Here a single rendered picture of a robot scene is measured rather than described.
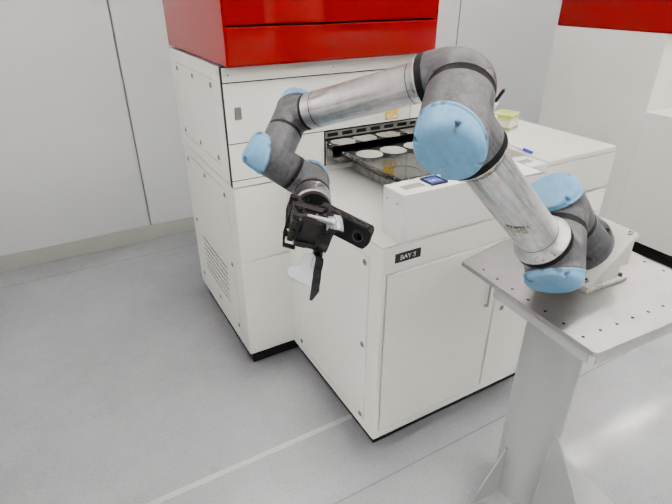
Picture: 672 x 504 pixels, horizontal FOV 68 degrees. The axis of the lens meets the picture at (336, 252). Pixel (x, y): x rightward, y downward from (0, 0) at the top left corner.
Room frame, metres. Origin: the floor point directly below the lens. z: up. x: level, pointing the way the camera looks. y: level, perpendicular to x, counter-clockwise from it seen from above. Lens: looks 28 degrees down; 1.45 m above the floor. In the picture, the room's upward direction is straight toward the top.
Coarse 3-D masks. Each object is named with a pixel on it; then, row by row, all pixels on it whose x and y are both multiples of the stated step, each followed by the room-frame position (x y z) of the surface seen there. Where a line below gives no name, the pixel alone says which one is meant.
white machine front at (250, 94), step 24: (240, 72) 1.67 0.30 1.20; (264, 72) 1.71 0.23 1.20; (288, 72) 1.75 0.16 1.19; (312, 72) 1.79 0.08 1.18; (336, 72) 1.84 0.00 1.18; (360, 72) 1.89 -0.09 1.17; (240, 96) 1.66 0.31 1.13; (264, 96) 1.70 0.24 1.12; (240, 120) 1.66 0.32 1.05; (264, 120) 1.70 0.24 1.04; (360, 120) 1.89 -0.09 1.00; (384, 120) 1.95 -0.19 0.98; (240, 144) 1.66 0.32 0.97; (312, 144) 1.79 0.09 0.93; (240, 168) 1.65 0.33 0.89; (336, 168) 1.84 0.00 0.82
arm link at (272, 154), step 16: (272, 128) 1.02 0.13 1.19; (288, 128) 1.03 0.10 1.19; (256, 144) 0.96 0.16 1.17; (272, 144) 0.98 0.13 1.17; (288, 144) 1.00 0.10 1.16; (256, 160) 0.96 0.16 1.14; (272, 160) 0.96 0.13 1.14; (288, 160) 0.97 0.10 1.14; (272, 176) 0.97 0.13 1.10; (288, 176) 0.96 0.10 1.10
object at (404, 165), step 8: (392, 144) 1.90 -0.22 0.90; (400, 144) 1.90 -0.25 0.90; (352, 152) 1.80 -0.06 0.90; (384, 152) 1.80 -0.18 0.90; (408, 152) 1.80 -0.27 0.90; (368, 160) 1.70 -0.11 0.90; (376, 160) 1.71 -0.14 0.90; (384, 160) 1.71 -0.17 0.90; (392, 160) 1.71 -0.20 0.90; (400, 160) 1.70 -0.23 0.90; (408, 160) 1.71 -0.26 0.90; (416, 160) 1.71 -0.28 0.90; (384, 168) 1.62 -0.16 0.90; (392, 168) 1.62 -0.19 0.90; (400, 168) 1.62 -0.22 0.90; (408, 168) 1.62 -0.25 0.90; (416, 168) 1.62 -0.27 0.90; (400, 176) 1.54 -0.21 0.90; (408, 176) 1.54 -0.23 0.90
